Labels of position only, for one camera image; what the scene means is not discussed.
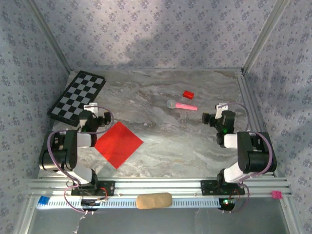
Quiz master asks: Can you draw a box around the red square paper sheet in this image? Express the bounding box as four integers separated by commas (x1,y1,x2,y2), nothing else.
94,121,144,170

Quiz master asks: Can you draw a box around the black white chessboard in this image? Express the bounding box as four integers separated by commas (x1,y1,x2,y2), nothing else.
46,70,107,127

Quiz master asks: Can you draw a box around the pink toy microphone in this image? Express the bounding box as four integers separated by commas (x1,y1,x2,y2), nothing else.
166,99,198,112

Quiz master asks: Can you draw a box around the black round controller board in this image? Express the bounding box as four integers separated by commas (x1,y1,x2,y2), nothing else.
218,197,237,212
80,198,101,212

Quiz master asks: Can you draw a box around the tan oblong pad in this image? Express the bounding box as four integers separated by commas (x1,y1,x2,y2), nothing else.
136,192,173,210

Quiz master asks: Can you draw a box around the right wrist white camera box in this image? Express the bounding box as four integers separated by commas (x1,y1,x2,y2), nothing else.
214,102,229,119

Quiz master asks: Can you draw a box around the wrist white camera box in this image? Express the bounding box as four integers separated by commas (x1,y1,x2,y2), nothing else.
83,103,98,117
214,102,229,119

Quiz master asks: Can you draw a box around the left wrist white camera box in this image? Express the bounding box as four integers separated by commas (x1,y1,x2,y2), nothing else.
83,103,98,117

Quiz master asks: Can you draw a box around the aluminium side rail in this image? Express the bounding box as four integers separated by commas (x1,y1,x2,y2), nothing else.
235,69,280,178

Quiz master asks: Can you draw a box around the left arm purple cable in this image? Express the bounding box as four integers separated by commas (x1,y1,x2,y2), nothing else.
47,105,115,215

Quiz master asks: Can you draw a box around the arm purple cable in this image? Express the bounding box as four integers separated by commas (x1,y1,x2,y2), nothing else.
220,102,273,214
47,105,115,215

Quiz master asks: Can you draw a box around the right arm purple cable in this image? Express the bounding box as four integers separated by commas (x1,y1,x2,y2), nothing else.
220,102,273,214

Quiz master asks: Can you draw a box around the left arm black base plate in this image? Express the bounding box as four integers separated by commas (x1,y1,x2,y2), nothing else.
70,180,116,197

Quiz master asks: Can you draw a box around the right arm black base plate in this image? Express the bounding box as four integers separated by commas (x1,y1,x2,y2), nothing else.
200,179,246,196

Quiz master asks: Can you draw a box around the white slotted cable duct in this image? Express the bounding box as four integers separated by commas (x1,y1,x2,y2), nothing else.
36,196,222,209

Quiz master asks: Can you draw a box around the aluminium frame post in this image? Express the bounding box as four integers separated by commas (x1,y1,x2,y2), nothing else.
242,0,291,73
24,0,72,73

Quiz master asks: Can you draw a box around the long aluminium base rail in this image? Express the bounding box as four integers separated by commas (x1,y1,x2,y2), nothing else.
27,177,293,198

